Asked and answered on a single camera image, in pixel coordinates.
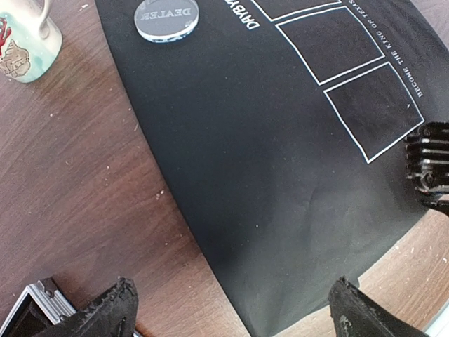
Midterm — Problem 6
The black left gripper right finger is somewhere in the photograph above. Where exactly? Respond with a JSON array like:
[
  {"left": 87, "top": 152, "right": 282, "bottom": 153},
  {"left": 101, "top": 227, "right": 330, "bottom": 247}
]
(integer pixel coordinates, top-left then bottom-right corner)
[{"left": 328, "top": 277, "right": 426, "bottom": 337}]

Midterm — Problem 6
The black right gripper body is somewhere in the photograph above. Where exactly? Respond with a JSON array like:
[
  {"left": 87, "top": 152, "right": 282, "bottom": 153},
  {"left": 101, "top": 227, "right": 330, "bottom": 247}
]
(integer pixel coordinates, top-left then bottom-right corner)
[{"left": 404, "top": 121, "right": 448, "bottom": 214}]

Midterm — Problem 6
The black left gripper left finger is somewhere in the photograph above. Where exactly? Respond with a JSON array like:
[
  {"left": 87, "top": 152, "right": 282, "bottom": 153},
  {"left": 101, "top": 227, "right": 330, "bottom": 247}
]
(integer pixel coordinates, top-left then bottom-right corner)
[{"left": 37, "top": 277, "right": 138, "bottom": 337}]

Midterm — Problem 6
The aluminium poker chip case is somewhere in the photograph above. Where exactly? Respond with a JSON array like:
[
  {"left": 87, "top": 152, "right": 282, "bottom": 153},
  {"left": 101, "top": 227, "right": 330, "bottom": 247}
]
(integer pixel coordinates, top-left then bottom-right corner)
[{"left": 1, "top": 277, "right": 76, "bottom": 337}]

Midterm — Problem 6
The black poker mat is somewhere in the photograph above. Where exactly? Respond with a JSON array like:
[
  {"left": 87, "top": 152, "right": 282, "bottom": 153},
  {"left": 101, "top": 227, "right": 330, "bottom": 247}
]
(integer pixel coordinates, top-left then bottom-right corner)
[{"left": 96, "top": 1, "right": 448, "bottom": 336}]

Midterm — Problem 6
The ceramic mug with print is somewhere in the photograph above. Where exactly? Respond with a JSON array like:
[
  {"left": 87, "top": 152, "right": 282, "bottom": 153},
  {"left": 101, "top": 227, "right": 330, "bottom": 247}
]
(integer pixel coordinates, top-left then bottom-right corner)
[{"left": 1, "top": 0, "right": 62, "bottom": 84}]

